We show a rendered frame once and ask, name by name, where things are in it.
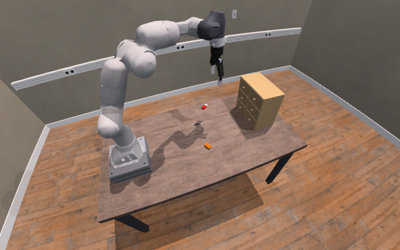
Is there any brown wooden chest of drawers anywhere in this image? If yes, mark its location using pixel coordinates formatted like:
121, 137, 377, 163
240, 72, 285, 131

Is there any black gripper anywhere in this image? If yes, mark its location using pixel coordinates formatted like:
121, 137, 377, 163
210, 46, 224, 85

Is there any brown wooden drawer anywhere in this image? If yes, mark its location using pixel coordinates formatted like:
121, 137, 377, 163
237, 99, 246, 116
247, 99, 259, 120
245, 110, 256, 129
238, 89, 248, 107
249, 88, 263, 110
240, 78, 251, 97

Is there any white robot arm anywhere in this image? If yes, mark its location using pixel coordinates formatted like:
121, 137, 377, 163
97, 10, 227, 169

